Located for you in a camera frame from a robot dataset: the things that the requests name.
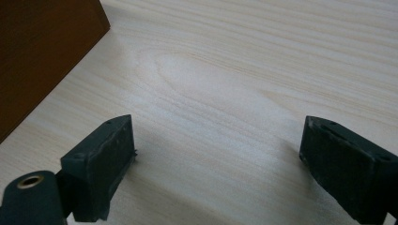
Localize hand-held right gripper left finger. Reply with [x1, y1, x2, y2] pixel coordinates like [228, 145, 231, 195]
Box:
[55, 113, 137, 223]

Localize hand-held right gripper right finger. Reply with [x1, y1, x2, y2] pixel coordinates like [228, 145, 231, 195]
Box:
[298, 115, 398, 225]

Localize brown wooden compartment box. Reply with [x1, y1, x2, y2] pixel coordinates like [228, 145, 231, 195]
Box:
[0, 0, 112, 144]

